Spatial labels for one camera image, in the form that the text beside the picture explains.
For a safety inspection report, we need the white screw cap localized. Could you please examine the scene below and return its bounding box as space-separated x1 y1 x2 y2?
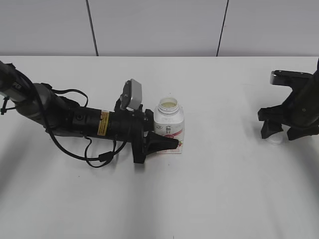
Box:
266 132 284 145

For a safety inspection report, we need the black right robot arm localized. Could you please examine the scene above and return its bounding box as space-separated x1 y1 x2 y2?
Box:
257 70 319 140

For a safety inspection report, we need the white yili yogurt bottle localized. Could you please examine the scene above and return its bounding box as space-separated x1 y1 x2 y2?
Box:
154 97 185 154

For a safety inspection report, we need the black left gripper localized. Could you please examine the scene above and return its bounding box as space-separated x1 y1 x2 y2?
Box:
109 101 179 164

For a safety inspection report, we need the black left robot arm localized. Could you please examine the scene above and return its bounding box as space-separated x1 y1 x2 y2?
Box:
0 63 179 167

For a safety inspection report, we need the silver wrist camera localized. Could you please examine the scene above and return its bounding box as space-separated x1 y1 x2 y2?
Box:
270 70 312 91
120 79 143 110

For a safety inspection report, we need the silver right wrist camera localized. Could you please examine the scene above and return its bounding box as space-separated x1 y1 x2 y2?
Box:
270 70 312 91

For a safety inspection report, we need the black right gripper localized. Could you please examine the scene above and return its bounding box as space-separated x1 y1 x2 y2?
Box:
258 92 319 140

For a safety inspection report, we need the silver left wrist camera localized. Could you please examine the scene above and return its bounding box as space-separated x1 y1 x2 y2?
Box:
120 79 143 110

